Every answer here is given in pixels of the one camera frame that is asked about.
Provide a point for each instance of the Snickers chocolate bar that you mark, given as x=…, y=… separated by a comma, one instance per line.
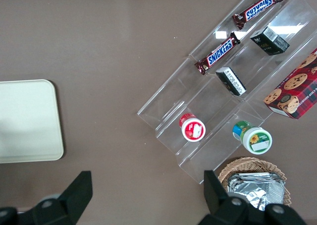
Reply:
x=218, y=52
x=258, y=8

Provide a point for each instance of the red cookie box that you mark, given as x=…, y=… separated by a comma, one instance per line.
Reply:
x=294, y=91

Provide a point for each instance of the clear acrylic stepped display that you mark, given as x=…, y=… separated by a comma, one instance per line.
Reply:
x=198, y=106

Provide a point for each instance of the stack of foil containers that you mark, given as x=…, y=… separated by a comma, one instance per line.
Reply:
x=257, y=187

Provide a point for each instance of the light wicker basket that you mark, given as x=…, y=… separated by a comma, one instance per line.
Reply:
x=247, y=164

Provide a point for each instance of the red lid snack cup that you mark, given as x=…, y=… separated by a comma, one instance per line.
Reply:
x=192, y=129

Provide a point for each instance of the green lid snack cup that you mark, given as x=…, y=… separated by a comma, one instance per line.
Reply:
x=255, y=138

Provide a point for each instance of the small dark green box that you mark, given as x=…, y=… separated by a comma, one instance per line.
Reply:
x=270, y=40
x=230, y=81

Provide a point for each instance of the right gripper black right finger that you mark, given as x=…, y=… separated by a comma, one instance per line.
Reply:
x=223, y=205

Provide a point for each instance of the beige plastic tray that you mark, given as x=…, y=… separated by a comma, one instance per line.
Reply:
x=27, y=121

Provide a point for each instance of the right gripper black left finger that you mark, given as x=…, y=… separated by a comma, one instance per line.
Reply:
x=64, y=205

